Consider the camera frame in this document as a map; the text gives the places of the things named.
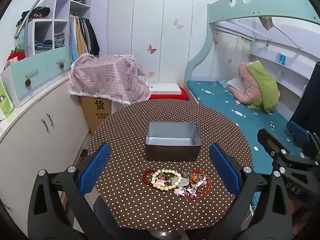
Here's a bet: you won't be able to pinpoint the red bead bracelet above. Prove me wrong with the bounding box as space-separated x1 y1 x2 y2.
142 169 160 186

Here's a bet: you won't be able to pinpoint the grey hanging cloth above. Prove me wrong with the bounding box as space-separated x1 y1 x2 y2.
258 16 274 31

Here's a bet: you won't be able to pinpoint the pale jade pendant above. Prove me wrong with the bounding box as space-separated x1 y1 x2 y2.
172 176 191 188

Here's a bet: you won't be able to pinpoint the teal drawer unit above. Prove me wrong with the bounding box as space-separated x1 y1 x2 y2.
0 46 73 108

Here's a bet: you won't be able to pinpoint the red stool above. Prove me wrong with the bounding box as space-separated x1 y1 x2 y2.
149 87 188 101

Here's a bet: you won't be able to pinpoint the red basket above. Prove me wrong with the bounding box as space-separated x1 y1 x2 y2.
7 45 26 61

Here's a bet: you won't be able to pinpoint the brown polka dot round table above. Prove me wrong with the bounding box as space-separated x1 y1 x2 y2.
88 100 254 232

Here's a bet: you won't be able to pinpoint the teal mattress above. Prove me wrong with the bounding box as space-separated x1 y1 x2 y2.
186 80 312 176

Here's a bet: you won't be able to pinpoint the teal bunk bed frame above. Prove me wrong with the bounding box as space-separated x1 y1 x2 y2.
185 0 320 103

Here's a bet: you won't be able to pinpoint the red string bracelet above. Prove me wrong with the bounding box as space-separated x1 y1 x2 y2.
187 170 212 201

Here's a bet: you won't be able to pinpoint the pink and green quilt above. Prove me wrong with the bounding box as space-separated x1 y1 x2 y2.
226 60 281 113

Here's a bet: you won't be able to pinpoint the green bag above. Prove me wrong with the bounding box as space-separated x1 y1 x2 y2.
0 78 14 118

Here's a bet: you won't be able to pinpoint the folded jeans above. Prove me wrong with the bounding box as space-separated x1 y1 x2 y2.
34 40 53 53
53 31 66 49

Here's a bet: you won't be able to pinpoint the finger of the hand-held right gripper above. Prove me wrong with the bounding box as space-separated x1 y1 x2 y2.
286 121 320 155
257 128 320 173

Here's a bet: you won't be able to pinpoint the white wardrobe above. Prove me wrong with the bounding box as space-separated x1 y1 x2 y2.
107 0 218 86

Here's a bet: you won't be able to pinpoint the white shelving unit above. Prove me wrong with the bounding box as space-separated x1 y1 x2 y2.
15 0 93 58

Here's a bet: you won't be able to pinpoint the black hanging garment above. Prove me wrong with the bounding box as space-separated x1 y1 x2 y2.
86 18 101 56

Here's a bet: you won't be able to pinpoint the light blue hanging garment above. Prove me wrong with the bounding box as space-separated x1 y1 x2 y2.
68 16 79 62

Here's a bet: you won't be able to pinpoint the curved metal rail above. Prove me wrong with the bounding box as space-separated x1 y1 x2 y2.
14 0 75 39

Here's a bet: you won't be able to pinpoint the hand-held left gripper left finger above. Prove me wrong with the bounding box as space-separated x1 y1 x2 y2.
28 143 130 240

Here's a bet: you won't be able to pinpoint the cream bead bracelet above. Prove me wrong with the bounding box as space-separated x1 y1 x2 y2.
151 168 184 190

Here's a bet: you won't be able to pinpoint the dark clothes pile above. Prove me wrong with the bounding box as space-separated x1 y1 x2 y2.
16 6 51 27

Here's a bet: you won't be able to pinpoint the cream floor cabinet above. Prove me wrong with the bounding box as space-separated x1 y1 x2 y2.
0 75 91 212

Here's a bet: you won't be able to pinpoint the dark cloth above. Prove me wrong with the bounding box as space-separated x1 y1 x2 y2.
289 61 320 136

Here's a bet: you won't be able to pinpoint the grey metal tin box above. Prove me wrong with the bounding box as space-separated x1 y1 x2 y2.
145 121 202 161

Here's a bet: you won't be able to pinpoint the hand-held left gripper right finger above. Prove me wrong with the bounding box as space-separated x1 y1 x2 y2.
190 143 293 240

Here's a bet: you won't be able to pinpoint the tan hanging garment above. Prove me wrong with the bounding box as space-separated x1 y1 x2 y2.
75 17 87 57

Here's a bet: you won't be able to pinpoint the cardboard box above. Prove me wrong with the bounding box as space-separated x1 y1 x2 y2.
80 95 113 136

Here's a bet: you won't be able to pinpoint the pink checked cloth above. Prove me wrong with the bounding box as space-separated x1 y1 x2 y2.
69 54 152 105

